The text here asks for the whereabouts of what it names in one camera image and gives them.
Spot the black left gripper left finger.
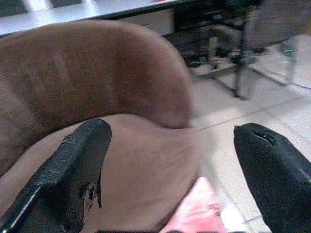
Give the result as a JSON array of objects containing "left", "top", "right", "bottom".
[{"left": 0, "top": 118, "right": 113, "bottom": 233}]

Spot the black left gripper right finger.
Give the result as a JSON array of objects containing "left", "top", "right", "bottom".
[{"left": 233, "top": 122, "right": 311, "bottom": 233}]

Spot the brown fabric sofa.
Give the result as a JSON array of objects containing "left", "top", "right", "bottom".
[{"left": 0, "top": 19, "right": 202, "bottom": 233}]

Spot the pink pillow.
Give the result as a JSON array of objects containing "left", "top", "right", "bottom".
[{"left": 159, "top": 176, "right": 230, "bottom": 233}]

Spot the grey office chair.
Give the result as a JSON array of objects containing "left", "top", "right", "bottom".
[{"left": 233, "top": 0, "right": 311, "bottom": 100}]

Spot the white desk with dark edge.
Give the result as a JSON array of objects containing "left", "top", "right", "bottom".
[{"left": 0, "top": 0, "right": 185, "bottom": 37}]

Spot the metal frame chair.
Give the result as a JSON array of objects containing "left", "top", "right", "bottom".
[{"left": 170, "top": 7, "right": 248, "bottom": 98}]

